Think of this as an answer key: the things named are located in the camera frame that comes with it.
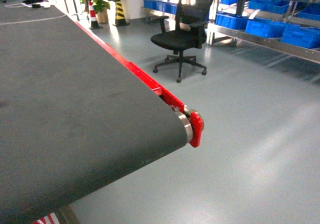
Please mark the red white traffic cone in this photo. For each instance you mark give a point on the red white traffic cone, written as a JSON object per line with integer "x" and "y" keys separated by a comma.
{"x": 93, "y": 19}

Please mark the red conveyor side rail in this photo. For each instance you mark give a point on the red conveyor side rail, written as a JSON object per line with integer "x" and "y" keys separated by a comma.
{"x": 192, "y": 120}

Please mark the black office chair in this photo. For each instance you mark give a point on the black office chair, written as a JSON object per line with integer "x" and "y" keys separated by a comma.
{"x": 189, "y": 33}

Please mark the steel shelving rack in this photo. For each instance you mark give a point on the steel shelving rack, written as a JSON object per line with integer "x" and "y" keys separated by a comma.
{"x": 270, "y": 32}

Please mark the yellow black striped bollard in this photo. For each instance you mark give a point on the yellow black striped bollard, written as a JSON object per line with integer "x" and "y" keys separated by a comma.
{"x": 120, "y": 19}

